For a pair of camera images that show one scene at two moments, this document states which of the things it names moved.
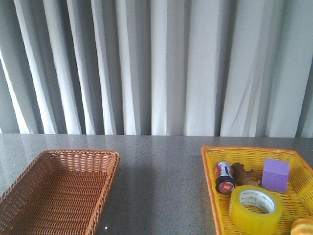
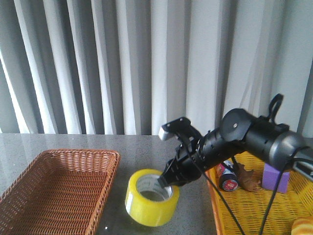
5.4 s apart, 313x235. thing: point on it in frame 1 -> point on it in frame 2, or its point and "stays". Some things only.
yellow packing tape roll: x=243 y=222 -> x=146 y=212
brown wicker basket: x=58 y=193 stays
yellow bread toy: x=302 y=226 stays
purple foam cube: x=275 y=175 stays
